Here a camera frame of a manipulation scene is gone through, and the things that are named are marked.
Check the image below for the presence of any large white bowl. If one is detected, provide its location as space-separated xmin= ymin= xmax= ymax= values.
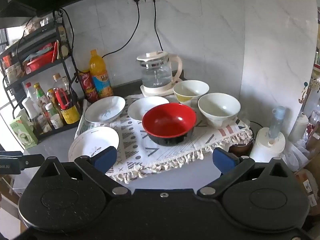
xmin=197 ymin=92 xmax=241 ymax=129

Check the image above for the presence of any white bowl yellow pattern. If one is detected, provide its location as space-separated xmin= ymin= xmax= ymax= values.
xmin=173 ymin=80 xmax=210 ymax=103

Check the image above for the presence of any brown clay pot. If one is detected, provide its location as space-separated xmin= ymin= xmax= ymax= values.
xmin=228 ymin=129 xmax=255 ymax=157

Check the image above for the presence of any clear glass bottle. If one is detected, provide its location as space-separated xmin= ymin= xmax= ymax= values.
xmin=32 ymin=110 xmax=52 ymax=133

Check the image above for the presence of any white paper towel roll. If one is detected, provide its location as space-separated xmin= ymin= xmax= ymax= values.
xmin=250 ymin=127 xmax=286 ymax=163

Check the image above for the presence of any glass electric kettle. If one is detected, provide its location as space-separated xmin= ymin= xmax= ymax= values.
xmin=136 ymin=51 xmax=183 ymax=88
xmin=140 ymin=77 xmax=188 ymax=97

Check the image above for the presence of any dark bottle yellow label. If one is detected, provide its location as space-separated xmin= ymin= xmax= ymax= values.
xmin=54 ymin=87 xmax=81 ymax=125

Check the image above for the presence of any patterned fringed tablecloth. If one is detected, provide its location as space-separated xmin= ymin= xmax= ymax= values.
xmin=74 ymin=94 xmax=254 ymax=184

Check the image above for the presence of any black metal kitchen rack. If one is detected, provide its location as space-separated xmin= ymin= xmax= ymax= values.
xmin=0 ymin=9 xmax=84 ymax=140

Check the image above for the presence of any green carton box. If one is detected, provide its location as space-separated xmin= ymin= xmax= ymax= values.
xmin=9 ymin=115 xmax=39 ymax=147

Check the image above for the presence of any white labelled bottle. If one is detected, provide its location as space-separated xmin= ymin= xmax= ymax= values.
xmin=46 ymin=103 xmax=64 ymax=129

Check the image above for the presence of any white plate brown rim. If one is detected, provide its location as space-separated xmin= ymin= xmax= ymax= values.
xmin=68 ymin=126 xmax=120 ymax=163

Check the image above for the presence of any orange juice bottle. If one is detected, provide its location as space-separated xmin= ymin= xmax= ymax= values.
xmin=89 ymin=50 xmax=114 ymax=99

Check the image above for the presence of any sauce bottle green label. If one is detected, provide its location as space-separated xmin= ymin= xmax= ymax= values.
xmin=34 ymin=82 xmax=52 ymax=110

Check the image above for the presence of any tall white bottle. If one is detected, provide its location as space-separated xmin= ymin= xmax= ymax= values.
xmin=287 ymin=112 xmax=309 ymax=143

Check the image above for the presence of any clear plastic bag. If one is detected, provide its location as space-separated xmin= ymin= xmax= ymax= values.
xmin=282 ymin=140 xmax=308 ymax=173

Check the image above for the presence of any white spray bottle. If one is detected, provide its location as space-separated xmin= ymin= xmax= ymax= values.
xmin=22 ymin=97 xmax=38 ymax=120

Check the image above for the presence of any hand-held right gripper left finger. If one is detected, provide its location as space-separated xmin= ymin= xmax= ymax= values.
xmin=40 ymin=145 xmax=132 ymax=197

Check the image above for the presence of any white plate grey floral print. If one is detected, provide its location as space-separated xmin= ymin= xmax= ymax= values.
xmin=84 ymin=96 xmax=126 ymax=124

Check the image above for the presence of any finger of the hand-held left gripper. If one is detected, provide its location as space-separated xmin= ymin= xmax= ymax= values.
xmin=20 ymin=154 xmax=46 ymax=171

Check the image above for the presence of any oil bottle cork cap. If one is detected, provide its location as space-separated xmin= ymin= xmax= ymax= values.
xmin=52 ymin=73 xmax=70 ymax=93

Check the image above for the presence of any white plate blue print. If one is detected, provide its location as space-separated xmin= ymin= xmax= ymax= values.
xmin=127 ymin=96 xmax=170 ymax=121

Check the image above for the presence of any red and black bowl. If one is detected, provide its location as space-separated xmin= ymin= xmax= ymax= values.
xmin=142 ymin=103 xmax=197 ymax=146

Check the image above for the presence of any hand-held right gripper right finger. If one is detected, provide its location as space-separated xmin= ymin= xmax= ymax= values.
xmin=197 ymin=147 xmax=288 ymax=197

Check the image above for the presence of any cardboard box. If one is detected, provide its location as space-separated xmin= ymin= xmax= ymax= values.
xmin=294 ymin=169 xmax=320 ymax=215

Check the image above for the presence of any pale blue bottle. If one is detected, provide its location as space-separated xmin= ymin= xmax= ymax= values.
xmin=268 ymin=106 xmax=286 ymax=139

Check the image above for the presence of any black kettle power cable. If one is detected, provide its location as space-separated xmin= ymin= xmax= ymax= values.
xmin=150 ymin=0 xmax=164 ymax=52

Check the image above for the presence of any red plastic basin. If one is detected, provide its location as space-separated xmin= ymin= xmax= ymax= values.
xmin=26 ymin=51 xmax=56 ymax=74

